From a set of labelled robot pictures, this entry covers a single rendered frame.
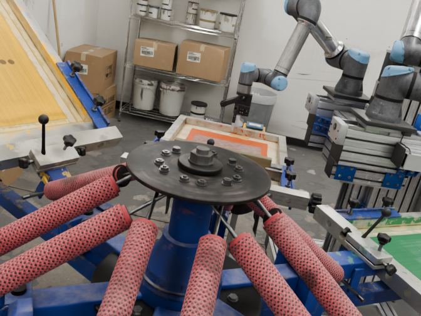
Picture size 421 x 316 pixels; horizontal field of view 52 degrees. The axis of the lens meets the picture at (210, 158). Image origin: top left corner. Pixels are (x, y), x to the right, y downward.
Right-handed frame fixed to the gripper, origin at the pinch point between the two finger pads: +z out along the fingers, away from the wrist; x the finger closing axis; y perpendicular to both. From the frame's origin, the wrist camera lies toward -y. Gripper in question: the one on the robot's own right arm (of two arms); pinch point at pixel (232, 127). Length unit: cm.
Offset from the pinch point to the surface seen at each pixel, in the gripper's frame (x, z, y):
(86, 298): -155, -4, -17
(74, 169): 106, 98, -132
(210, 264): -164, -25, 7
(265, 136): -1.9, 0.6, 18.7
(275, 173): -61, -3, 23
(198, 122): -1.9, 0.5, -18.1
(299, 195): -85, -6, 31
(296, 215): 113, 98, 65
